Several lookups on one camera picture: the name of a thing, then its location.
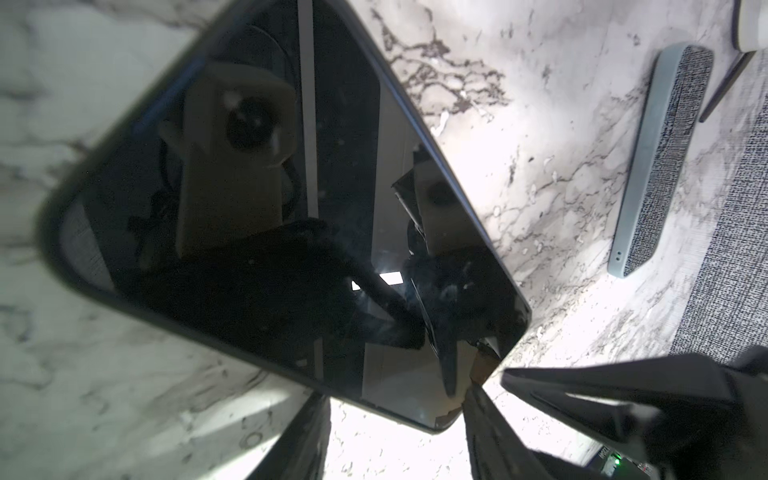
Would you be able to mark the white round clock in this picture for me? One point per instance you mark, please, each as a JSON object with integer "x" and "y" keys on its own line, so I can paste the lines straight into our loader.
{"x": 750, "y": 31}

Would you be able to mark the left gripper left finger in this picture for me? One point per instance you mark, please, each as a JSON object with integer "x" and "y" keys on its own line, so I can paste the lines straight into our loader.
{"x": 301, "y": 450}

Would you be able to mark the black phone screen up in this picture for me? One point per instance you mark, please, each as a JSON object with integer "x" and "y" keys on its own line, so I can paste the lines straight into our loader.
{"x": 275, "y": 196}

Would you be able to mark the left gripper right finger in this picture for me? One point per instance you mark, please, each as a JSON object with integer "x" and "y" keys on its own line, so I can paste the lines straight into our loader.
{"x": 496, "y": 452}

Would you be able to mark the black round-head spoon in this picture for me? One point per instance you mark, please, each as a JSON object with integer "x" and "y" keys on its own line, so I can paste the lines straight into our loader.
{"x": 727, "y": 83}

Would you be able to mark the light blue phone case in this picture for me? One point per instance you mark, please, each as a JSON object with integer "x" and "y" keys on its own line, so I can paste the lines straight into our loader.
{"x": 654, "y": 162}

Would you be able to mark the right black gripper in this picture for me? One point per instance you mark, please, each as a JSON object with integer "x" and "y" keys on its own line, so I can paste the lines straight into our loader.
{"x": 690, "y": 416}

